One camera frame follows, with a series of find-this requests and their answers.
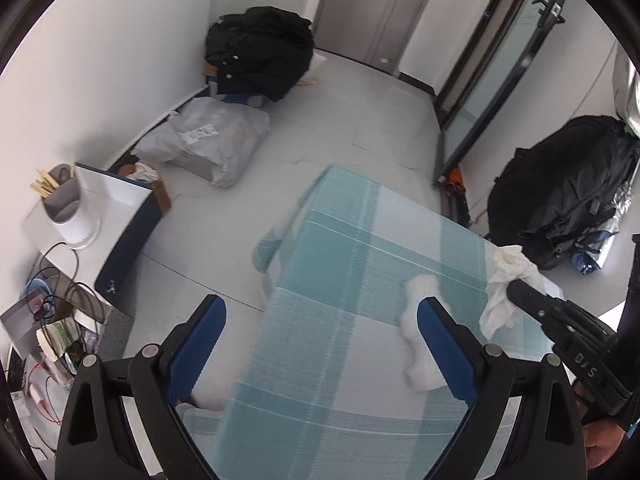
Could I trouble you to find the teal checkered tablecloth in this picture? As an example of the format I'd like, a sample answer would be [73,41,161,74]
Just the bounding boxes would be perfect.
[180,165,566,480]

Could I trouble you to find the blue bowl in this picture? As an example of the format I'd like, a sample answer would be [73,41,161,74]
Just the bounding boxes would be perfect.
[25,280,55,311]

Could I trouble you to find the person's right hand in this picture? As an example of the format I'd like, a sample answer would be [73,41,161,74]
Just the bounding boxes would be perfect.
[582,407,631,468]

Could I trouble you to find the black jacket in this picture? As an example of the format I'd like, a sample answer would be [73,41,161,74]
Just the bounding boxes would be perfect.
[205,6,315,103]

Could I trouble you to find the brown board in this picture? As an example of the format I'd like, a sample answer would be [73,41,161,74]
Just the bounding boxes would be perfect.
[152,180,172,213]

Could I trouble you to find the white shoulder bag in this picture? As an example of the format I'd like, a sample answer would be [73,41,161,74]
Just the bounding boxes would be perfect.
[612,50,640,138]

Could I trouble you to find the white box with dark sides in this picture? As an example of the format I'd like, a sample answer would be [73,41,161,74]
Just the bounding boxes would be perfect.
[22,162,172,311]

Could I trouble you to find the grey door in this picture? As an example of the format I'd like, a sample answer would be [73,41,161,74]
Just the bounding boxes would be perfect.
[312,0,448,68]

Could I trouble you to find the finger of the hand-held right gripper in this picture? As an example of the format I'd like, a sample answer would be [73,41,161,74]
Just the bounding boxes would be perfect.
[507,279,581,341]

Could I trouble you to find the white cloth bag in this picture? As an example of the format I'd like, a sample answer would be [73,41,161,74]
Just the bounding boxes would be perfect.
[295,52,328,86]

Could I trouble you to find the red cable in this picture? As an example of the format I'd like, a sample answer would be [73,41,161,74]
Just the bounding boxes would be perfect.
[27,360,66,426]

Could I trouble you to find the paper cup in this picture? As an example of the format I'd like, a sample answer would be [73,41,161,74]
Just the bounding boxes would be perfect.
[36,317,81,362]

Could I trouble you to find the blue box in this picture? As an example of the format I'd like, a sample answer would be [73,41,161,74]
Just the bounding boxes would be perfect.
[209,76,266,109]

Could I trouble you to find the white chopstick holder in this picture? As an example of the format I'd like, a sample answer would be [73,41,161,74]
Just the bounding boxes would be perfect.
[42,162,102,250]

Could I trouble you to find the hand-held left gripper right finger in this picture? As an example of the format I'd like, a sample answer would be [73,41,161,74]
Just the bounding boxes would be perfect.
[416,296,587,480]

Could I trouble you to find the small grey box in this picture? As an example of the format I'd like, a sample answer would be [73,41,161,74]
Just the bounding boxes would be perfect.
[0,292,51,356]

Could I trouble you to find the grey plastic parcel bag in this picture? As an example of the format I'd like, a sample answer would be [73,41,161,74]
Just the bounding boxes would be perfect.
[134,96,271,188]

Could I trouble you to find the tangle of black cables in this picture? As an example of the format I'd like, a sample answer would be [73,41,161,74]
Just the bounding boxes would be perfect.
[25,242,108,356]

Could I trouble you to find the black-framed glass door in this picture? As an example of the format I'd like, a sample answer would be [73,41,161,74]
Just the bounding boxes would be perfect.
[432,0,571,186]

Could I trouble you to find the bundle of wooden chopsticks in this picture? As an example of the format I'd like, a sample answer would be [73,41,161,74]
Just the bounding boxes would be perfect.
[29,160,77,198]

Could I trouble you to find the orange and black object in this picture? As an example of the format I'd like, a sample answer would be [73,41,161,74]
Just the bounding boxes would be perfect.
[442,167,468,221]

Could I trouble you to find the silver folding umbrella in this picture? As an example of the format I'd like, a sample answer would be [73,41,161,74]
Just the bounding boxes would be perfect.
[570,180,628,277]

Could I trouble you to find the black glass door handle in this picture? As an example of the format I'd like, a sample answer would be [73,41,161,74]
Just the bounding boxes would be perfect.
[532,0,566,23]

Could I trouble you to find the black backpack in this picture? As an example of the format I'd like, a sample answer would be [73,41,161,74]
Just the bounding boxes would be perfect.
[486,115,640,271]

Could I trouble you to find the white tissue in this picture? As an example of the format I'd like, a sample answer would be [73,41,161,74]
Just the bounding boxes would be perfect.
[479,245,547,341]

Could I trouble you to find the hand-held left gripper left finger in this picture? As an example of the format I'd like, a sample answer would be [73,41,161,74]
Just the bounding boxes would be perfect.
[54,294,227,480]

